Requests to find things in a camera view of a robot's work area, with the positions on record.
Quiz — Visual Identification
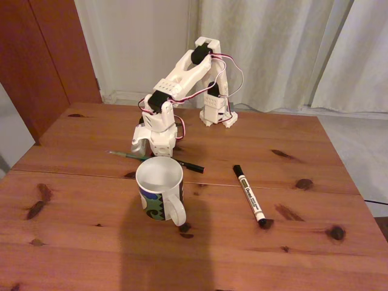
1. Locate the white curtain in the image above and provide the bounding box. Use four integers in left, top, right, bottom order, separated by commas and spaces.
311, 0, 388, 115
183, 0, 355, 115

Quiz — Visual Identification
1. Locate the silver camera box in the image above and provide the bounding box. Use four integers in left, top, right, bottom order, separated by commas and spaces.
130, 127, 152, 161

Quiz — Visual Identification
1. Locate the white patterned mug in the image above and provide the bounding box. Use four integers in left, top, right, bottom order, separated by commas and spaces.
135, 156, 187, 227

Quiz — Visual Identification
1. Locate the green mechanical pencil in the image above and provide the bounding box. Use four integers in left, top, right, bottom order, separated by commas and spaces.
105, 150, 150, 162

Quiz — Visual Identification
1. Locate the black pen with red end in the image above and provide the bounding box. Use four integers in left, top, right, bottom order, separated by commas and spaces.
175, 158, 206, 175

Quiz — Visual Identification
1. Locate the black camera cable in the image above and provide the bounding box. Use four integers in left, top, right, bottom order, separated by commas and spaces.
137, 99, 150, 128

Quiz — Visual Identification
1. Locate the black and white marker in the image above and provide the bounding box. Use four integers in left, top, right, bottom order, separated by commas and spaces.
232, 164, 270, 229

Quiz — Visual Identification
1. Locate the brown wooden cabinet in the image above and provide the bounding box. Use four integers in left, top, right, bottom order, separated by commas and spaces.
0, 0, 102, 147

